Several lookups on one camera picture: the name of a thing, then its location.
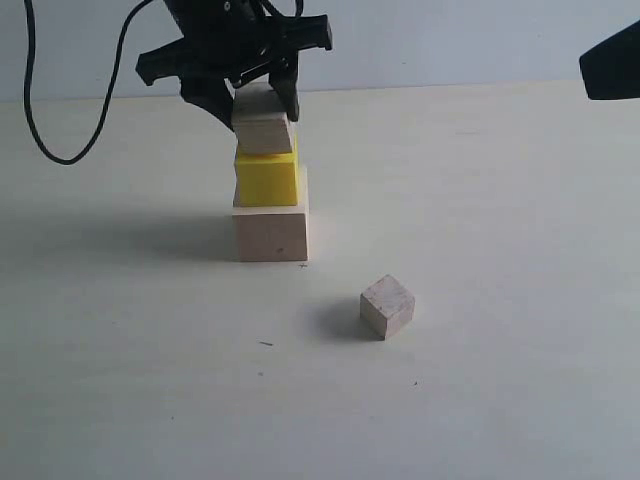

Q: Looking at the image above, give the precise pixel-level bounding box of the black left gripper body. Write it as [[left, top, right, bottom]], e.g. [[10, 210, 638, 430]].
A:
[[136, 1, 333, 87]]

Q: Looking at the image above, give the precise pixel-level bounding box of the large wooden cube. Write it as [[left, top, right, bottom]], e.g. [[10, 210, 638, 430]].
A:
[[232, 165, 309, 262]]

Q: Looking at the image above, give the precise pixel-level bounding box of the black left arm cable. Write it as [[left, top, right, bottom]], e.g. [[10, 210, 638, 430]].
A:
[[22, 0, 156, 165]]

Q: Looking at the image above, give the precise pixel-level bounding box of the medium wooden cube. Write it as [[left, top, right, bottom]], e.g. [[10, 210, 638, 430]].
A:
[[232, 82, 294, 155]]

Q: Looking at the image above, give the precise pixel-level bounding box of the small wooden cube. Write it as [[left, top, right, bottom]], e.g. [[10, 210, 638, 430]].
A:
[[359, 274, 416, 340]]

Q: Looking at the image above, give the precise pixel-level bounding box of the yellow cube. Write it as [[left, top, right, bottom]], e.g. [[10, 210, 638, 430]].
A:
[[234, 135, 299, 207]]

